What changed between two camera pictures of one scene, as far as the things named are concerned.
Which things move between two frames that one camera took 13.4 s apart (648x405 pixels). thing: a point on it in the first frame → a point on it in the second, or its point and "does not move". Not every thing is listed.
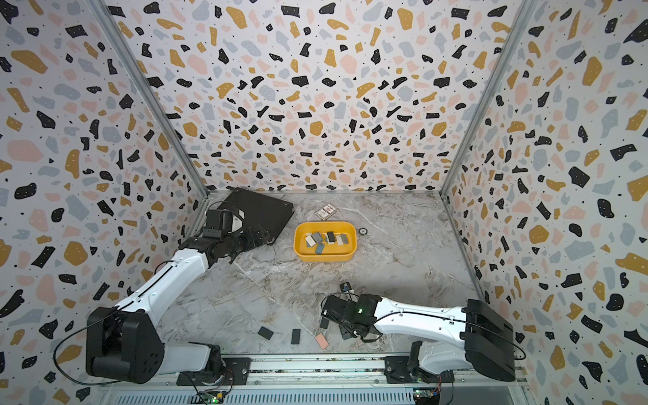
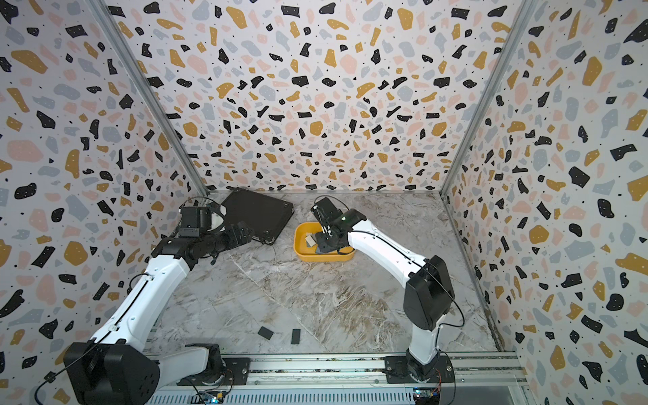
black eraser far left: [265, 332] does not move
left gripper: [251, 241] → [234, 240]
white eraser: [311, 242] does not move
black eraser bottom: [295, 336] does not move
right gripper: [343, 334] → [321, 248]
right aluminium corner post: [488, 98] does not move
